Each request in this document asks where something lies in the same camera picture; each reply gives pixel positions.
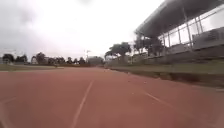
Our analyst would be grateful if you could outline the roofed grandstand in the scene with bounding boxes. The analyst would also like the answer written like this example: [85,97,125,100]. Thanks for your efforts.
[133,0,224,63]

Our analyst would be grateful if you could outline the flat-topped tree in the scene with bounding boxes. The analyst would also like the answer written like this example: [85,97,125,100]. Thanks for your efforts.
[104,41,133,62]

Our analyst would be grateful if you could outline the grass strip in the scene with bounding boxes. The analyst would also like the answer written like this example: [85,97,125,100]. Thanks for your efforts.
[108,61,224,76]

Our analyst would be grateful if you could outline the red running track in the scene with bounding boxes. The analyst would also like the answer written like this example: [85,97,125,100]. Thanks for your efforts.
[0,66,224,128]

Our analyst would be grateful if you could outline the row of distant trees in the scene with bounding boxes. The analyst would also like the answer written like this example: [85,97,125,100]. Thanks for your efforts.
[1,51,91,67]

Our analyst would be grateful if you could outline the white lane lines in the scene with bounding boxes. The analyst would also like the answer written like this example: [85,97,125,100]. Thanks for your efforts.
[0,79,224,128]

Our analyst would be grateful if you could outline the tall dark tree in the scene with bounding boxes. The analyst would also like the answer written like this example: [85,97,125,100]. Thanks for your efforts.
[133,34,166,58]

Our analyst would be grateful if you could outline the grey boundary wall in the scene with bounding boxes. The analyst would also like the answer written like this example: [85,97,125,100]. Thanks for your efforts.
[105,44,224,66]

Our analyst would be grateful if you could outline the grass field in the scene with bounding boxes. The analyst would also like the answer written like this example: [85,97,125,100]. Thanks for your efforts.
[0,63,65,72]

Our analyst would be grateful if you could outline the distant low building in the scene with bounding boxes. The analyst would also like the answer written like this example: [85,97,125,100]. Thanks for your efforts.
[87,55,105,67]

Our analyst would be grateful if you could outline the floodlight pole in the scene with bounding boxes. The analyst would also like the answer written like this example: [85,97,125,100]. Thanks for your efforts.
[84,49,92,63]

